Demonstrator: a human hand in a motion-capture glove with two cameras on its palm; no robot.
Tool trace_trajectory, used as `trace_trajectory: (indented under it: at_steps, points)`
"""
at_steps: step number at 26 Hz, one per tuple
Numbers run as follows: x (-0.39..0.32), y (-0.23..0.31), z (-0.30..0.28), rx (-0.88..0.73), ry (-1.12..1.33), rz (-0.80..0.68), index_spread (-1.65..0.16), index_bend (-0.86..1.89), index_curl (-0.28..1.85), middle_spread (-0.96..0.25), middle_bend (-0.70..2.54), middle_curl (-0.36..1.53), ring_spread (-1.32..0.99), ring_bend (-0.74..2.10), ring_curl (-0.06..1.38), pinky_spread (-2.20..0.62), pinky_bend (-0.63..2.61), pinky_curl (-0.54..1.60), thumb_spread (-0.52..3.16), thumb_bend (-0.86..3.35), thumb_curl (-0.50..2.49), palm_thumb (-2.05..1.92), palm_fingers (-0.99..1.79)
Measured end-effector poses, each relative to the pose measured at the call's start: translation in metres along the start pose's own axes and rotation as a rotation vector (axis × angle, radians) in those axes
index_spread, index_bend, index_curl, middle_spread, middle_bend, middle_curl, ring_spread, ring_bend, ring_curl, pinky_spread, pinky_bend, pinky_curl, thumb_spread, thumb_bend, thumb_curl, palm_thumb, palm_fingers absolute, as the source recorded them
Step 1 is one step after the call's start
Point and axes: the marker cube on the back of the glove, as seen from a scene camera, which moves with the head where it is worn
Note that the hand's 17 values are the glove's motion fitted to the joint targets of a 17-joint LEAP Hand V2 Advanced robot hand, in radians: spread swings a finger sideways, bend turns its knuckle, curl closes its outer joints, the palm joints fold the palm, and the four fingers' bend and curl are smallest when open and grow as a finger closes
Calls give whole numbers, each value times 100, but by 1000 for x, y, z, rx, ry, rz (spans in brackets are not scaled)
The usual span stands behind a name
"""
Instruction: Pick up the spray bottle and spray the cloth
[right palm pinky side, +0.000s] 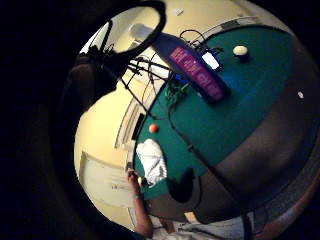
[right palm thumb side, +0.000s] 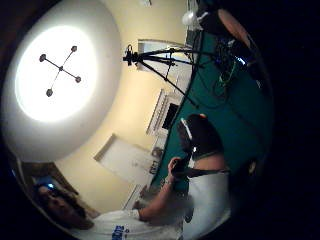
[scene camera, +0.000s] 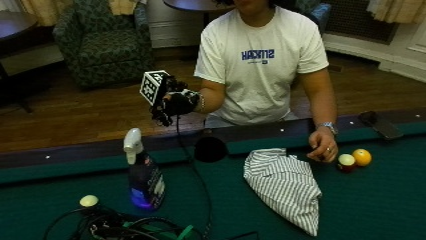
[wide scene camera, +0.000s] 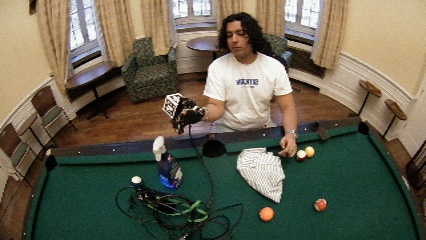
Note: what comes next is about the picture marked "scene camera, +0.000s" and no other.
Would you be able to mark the red and white billiard ball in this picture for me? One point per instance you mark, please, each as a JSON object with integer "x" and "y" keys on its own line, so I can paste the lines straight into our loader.
{"x": 346, "y": 162}

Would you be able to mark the yellow billiard ball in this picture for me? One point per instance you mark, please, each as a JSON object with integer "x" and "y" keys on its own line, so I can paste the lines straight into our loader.
{"x": 362, "y": 157}

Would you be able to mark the silver wristwatch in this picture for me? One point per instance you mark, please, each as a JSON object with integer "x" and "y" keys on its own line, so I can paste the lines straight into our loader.
{"x": 328, "y": 126}

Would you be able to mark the white marker cube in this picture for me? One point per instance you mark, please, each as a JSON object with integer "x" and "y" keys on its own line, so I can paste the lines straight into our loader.
{"x": 153, "y": 86}

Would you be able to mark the striped white cloth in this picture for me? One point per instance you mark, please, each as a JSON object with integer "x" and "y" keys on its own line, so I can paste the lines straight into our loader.
{"x": 279, "y": 186}

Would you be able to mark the black phone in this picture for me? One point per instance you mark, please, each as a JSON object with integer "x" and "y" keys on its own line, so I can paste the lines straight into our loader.
{"x": 380, "y": 126}

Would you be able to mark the spray bottle with white trigger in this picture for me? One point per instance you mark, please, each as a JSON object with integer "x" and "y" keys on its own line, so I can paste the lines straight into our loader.
{"x": 143, "y": 180}

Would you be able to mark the green patterned armchair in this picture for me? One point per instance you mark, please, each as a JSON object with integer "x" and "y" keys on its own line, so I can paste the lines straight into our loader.
{"x": 106, "y": 50}

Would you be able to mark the the person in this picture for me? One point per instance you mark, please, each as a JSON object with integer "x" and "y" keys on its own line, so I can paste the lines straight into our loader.
{"x": 261, "y": 83}

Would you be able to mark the white cue ball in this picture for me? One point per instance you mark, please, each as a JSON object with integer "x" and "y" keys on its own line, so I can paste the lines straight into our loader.
{"x": 88, "y": 200}

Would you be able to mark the yellow curtain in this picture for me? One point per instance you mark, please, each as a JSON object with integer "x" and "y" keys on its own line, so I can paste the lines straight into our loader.
{"x": 122, "y": 6}
{"x": 396, "y": 10}
{"x": 44, "y": 11}

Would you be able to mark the round dark table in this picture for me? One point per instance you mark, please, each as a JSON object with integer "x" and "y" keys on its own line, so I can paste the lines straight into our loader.
{"x": 194, "y": 5}

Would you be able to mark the radiator grille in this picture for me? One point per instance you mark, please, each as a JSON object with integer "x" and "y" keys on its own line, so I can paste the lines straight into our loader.
{"x": 354, "y": 21}

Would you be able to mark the blue upholstered chair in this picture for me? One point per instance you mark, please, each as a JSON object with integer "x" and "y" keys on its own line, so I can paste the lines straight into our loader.
{"x": 319, "y": 16}

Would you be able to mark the dark wooden side table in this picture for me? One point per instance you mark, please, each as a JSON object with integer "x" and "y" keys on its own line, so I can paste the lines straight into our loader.
{"x": 14, "y": 25}

